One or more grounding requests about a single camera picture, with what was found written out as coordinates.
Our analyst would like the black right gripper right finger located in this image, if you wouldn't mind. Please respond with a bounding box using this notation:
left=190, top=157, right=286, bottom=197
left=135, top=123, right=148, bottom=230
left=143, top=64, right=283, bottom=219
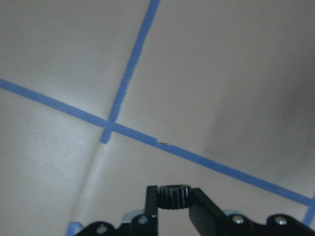
left=189, top=188, right=227, bottom=236

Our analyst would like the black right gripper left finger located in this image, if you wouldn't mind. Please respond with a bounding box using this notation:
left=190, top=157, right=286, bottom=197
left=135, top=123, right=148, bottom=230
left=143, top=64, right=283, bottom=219
left=144, top=185, right=158, bottom=236

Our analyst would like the black bearing gear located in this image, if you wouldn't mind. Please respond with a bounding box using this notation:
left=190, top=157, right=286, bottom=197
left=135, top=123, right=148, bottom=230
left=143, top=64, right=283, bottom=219
left=157, top=185, right=194, bottom=210

